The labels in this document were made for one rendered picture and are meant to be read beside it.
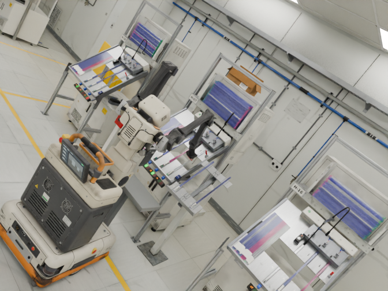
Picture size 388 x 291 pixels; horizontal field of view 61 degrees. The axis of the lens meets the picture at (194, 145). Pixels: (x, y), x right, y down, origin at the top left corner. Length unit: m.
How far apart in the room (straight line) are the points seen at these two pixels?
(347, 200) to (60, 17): 7.49
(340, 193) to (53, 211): 2.15
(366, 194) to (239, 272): 1.26
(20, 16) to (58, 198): 4.94
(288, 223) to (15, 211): 2.10
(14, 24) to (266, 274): 5.84
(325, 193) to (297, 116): 1.90
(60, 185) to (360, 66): 3.70
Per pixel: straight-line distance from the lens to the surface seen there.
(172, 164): 3.14
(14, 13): 6.83
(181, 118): 3.54
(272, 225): 2.89
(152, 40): 4.15
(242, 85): 3.70
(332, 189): 2.91
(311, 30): 4.94
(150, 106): 2.35
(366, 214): 2.89
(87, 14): 8.01
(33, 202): 2.52
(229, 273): 3.16
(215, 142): 3.24
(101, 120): 4.23
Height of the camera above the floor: 1.90
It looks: 16 degrees down
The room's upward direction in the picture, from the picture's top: 35 degrees clockwise
